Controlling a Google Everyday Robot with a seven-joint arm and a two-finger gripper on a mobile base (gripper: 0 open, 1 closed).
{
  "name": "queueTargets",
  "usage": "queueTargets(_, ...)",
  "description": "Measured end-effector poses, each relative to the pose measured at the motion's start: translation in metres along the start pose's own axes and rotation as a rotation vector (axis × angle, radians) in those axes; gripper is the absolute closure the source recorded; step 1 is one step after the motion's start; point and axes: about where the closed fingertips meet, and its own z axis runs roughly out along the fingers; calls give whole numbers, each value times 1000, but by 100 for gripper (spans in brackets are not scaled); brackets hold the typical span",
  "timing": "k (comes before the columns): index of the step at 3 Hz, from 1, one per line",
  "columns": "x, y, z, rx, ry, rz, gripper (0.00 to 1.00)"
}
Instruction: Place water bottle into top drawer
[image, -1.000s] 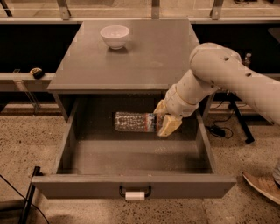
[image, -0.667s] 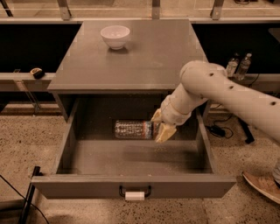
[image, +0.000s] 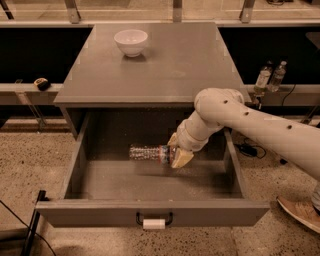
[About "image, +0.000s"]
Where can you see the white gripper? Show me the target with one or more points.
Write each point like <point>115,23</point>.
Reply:
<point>184,137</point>

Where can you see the black and white drawer handle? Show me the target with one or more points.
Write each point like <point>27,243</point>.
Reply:
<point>154,223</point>

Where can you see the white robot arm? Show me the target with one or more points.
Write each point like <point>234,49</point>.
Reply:
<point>216,108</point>

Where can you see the clear plastic water bottle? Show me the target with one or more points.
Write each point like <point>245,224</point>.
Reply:
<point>164,154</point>

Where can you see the tan sneaker shoe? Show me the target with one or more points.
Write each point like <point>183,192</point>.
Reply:
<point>304,212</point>

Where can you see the black stand at lower left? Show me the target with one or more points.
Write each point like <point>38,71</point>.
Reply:
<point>26,235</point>

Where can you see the white ceramic bowl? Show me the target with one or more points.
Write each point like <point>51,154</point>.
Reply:
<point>131,42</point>

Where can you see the black and yellow tape measure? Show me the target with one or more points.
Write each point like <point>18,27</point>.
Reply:
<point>42,84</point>

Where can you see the grey cabinet with flat top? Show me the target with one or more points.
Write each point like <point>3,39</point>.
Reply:
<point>180,60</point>

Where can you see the clear bottle on ledge left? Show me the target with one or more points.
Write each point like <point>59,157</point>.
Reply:
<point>263,78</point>

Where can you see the clear bottle on ledge right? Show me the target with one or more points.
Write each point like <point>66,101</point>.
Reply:
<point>277,77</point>

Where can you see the open grey top drawer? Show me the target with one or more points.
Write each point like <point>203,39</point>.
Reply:
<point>105,188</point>

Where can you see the black tripod leg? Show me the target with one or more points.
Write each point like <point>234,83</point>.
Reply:
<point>283,161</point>

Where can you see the clear bottle on ledge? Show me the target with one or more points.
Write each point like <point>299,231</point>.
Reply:
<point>263,78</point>
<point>277,77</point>

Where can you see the black power adapter with cable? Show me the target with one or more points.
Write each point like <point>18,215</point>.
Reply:
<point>250,150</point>

